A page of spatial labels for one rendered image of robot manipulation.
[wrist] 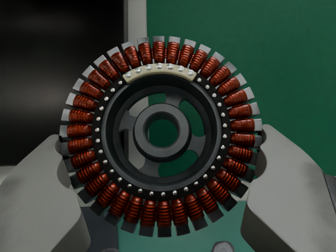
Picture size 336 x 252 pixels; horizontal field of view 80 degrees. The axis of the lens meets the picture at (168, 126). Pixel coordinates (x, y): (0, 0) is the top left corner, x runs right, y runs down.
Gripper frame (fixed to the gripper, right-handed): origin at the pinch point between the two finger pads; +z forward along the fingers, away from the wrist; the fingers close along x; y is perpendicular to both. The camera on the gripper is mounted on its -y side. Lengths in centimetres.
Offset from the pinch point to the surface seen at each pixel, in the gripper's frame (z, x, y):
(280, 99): 7.1, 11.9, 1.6
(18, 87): 7.0, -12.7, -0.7
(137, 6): 14.5, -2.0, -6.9
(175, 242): 41, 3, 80
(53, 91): 6.6, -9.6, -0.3
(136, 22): 13.3, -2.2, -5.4
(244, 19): 12.7, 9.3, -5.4
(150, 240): 42, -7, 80
